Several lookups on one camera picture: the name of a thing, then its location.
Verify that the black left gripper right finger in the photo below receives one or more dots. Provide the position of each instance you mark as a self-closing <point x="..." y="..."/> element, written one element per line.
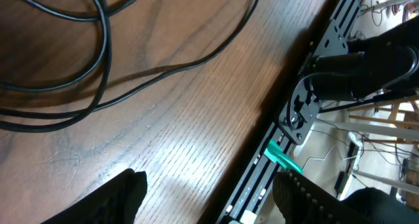
<point x="302" y="201"/>

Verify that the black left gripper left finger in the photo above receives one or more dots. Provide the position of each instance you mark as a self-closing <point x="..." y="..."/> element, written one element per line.
<point x="116" y="201"/>

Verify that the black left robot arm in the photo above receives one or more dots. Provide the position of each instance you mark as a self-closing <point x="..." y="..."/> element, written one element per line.
<point x="379" y="207"/>

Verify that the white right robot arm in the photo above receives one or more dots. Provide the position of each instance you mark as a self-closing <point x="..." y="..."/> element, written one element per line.
<point x="388" y="61"/>

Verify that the green rail clamp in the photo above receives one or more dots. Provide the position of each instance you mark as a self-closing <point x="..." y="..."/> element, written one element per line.
<point x="275" y="154"/>

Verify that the black aluminium mounting rail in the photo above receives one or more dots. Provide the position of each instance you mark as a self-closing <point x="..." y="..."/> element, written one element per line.
<point x="245" y="189"/>

